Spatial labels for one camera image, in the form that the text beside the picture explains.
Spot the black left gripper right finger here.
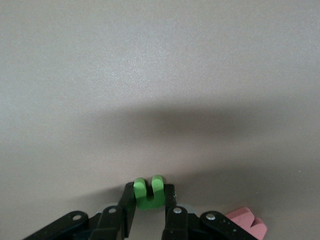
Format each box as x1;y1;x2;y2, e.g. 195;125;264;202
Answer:
161;184;262;240

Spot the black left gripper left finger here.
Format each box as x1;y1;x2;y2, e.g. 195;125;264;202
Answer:
23;181;137;240

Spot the green foam letter u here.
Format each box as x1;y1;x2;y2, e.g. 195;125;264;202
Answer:
133;174;166;211

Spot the pink foam letter w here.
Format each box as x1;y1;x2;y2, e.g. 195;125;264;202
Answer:
224;206;268;240

